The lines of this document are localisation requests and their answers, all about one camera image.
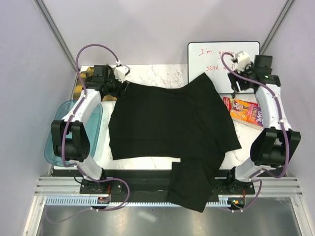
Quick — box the Roald Dahl paperback book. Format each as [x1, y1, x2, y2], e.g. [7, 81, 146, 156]
[223, 97, 263, 130]

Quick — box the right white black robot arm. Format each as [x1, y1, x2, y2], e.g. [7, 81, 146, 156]
[225, 51, 301, 194]

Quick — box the left aluminium corner post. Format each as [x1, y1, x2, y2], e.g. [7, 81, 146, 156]
[34, 0, 76, 71]

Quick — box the yellow plaid folded shirt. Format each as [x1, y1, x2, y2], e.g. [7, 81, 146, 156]
[72, 66, 117, 101]

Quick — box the black long sleeve shirt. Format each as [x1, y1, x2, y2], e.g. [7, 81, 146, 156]
[109, 73, 241, 212]

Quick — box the aluminium corner post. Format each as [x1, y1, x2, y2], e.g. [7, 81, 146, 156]
[34, 0, 76, 71]
[260, 0, 296, 55]

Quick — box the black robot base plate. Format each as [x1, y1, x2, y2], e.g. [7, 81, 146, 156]
[79, 169, 256, 204]

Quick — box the white slotted cable duct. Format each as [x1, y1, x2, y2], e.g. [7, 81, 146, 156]
[45, 195, 233, 207]

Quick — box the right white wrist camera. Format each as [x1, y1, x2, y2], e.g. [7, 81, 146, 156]
[234, 51, 252, 73]

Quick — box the white dry-erase board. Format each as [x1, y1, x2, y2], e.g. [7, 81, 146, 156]
[188, 41, 260, 94]

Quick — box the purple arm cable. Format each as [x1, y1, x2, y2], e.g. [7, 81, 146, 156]
[221, 53, 289, 179]
[60, 44, 130, 182]

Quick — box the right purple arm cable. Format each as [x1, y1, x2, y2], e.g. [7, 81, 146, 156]
[221, 53, 289, 179]

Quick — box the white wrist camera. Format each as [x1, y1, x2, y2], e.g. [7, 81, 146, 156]
[114, 64, 130, 83]
[234, 51, 252, 73]

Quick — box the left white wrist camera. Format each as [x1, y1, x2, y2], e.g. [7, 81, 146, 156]
[114, 64, 130, 83]

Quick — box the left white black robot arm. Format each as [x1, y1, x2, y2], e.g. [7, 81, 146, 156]
[51, 64, 130, 193]

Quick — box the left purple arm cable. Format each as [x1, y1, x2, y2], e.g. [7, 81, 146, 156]
[60, 44, 130, 182]

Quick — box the aluminium frame rail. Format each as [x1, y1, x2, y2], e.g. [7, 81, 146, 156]
[35, 177, 303, 197]

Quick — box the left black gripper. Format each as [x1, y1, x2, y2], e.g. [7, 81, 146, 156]
[105, 71, 129, 101]

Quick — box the teal transparent plastic bin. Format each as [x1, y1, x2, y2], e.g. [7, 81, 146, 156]
[43, 99, 103, 168]

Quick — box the right aluminium corner post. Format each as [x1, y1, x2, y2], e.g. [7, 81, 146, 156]
[260, 0, 296, 55]

